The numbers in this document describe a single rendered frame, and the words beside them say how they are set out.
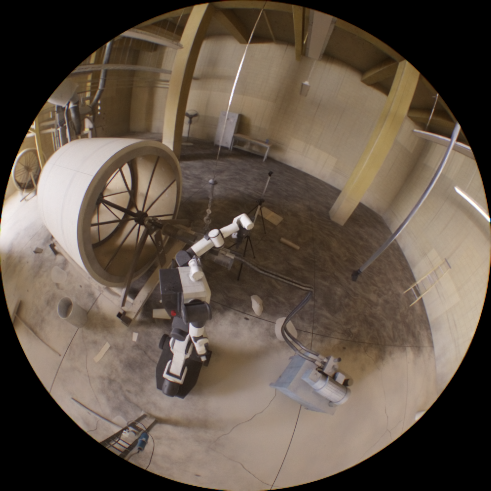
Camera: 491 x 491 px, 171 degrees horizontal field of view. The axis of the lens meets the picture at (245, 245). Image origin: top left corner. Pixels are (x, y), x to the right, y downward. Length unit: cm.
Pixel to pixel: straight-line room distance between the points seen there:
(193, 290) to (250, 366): 147
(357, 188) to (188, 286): 493
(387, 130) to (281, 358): 554
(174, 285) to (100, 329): 175
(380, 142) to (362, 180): 127
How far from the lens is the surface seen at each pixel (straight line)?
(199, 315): 86
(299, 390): 185
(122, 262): 255
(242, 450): 245
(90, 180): 140
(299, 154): 912
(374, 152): 513
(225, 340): 215
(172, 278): 99
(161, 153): 189
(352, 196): 526
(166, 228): 169
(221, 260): 156
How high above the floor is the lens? 210
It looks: 45 degrees down
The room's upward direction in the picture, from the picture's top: 20 degrees clockwise
